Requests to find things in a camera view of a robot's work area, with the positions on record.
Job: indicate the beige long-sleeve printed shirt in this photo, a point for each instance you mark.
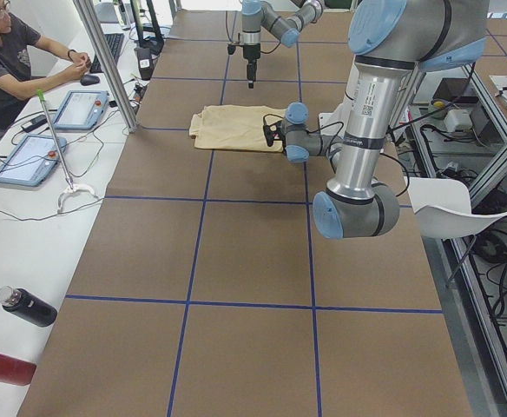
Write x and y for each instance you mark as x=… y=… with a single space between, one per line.
x=233 y=127

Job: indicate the reacher grabber stick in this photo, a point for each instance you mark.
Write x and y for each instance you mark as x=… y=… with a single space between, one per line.
x=72 y=188

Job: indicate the black water bottle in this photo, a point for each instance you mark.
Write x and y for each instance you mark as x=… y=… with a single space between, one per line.
x=25 y=305

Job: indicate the brown paper table cover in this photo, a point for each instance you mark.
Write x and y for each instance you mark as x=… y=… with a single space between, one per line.
x=205 y=289

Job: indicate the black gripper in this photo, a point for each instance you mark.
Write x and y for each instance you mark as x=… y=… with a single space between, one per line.
x=280 y=145
x=250 y=53

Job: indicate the near blue teach pendant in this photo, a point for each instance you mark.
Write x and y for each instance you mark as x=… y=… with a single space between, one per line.
x=30 y=162

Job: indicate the black computer mouse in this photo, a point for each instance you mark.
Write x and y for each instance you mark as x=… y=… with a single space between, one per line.
x=89 y=79

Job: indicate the red water bottle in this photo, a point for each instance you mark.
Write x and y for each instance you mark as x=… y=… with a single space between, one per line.
x=15 y=371

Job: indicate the blue teach pendant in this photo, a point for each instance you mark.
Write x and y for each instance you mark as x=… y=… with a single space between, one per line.
x=81 y=110
x=30 y=162

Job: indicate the far blue teach pendant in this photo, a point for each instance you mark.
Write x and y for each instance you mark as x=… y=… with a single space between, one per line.
x=81 y=110

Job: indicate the white plastic chair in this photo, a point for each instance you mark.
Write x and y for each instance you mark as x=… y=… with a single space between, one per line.
x=442 y=207

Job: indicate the grey aluminium frame post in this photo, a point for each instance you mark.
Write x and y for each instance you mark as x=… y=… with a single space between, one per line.
x=91 y=24

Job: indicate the seated person dark shirt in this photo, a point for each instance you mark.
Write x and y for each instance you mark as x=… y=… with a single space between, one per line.
x=17 y=85

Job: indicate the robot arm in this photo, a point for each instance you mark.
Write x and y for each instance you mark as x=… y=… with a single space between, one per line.
x=389 y=39
x=257 y=15

